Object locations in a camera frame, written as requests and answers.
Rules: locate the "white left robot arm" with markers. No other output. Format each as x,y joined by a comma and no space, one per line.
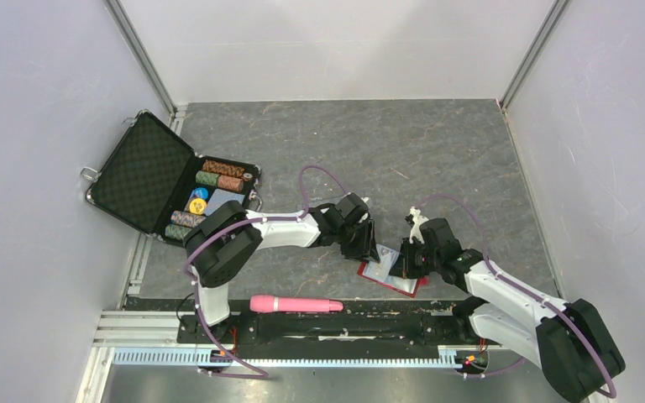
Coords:
219,247

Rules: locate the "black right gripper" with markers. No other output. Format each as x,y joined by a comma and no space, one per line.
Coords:
402,266

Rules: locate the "blue playing card deck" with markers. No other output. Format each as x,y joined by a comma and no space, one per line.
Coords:
220,196

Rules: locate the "black poker chip case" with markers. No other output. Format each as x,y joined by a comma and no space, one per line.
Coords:
151,173

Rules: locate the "green and brown chip stack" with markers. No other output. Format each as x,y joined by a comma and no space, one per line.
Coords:
225,182

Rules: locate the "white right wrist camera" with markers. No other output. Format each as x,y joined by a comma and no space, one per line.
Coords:
415,220

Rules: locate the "clear plastic card box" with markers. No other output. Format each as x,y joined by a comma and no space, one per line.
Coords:
334,199

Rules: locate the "toothed aluminium rail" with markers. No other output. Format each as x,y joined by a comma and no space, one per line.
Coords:
213,358

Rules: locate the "blue poker chip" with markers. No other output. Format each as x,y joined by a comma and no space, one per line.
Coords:
200,192

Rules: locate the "brown poker chip stack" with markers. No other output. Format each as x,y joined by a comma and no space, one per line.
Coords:
220,168

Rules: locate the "silver VIP card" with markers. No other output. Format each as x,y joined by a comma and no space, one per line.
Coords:
388,258

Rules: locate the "aluminium frame post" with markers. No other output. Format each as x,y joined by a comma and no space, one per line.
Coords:
134,42
542,36

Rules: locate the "green poker chip stack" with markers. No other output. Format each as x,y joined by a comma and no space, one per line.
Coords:
176,232

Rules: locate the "left aluminium frame post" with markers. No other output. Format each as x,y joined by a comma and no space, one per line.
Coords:
134,42

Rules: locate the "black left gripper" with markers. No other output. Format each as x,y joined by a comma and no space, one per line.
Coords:
366,249

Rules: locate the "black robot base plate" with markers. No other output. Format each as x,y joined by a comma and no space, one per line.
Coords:
364,329

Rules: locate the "right aluminium frame post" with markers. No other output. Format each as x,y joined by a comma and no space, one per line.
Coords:
542,36

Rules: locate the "pink cylindrical wand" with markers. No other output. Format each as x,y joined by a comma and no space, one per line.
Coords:
270,304

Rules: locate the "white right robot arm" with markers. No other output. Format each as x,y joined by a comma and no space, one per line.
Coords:
568,341

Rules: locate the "red leather card holder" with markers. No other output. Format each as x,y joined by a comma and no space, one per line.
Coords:
406,287

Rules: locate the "purple poker chip stack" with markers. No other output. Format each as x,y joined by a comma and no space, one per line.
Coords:
186,219

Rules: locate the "yellow poker chip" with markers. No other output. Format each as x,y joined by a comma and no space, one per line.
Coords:
197,206

